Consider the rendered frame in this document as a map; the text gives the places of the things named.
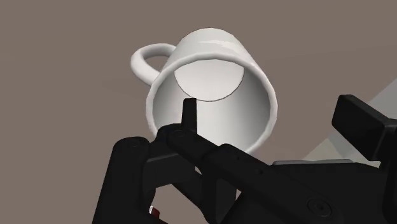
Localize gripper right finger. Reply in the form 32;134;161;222
331;94;397;224

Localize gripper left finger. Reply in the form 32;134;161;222
92;97;344;224

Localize white mug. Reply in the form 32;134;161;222
130;27;279;156

